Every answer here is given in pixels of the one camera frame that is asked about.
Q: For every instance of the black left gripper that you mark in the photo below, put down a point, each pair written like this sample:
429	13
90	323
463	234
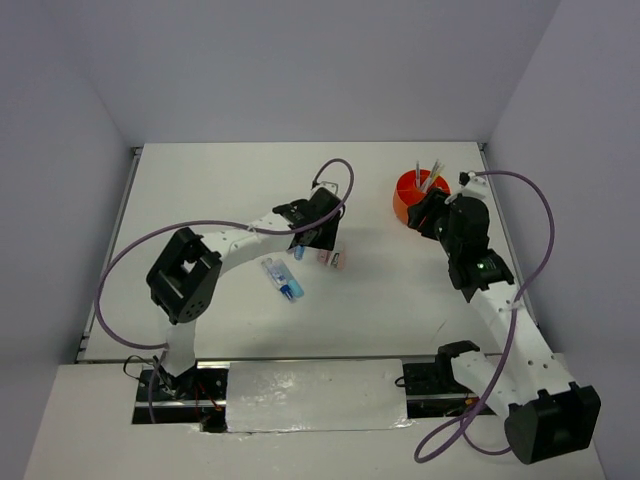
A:
326	240

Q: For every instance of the clear yellow pen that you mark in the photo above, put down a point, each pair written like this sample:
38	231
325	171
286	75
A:
434	175

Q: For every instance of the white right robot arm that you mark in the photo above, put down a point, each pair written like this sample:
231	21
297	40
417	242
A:
545	412

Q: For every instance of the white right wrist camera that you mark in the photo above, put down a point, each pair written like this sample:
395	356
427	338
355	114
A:
470	185

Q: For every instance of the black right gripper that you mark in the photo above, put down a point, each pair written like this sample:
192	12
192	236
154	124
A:
432	203

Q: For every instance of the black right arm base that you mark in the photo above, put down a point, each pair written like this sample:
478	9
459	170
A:
430	393

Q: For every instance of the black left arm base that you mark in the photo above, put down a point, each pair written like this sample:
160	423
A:
197	398

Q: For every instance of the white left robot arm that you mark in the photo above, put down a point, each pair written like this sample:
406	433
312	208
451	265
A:
183	278

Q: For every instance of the clear purple pen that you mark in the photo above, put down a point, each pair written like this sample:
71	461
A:
417	174

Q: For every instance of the silver foil sheet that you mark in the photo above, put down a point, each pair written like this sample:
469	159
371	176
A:
310	396

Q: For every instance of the orange round organizer container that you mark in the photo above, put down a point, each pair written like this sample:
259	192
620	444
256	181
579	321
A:
407	193

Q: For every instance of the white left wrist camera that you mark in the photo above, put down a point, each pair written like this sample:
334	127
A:
332	187

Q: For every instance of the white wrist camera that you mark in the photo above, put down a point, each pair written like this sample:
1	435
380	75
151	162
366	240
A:
470	185
332	187

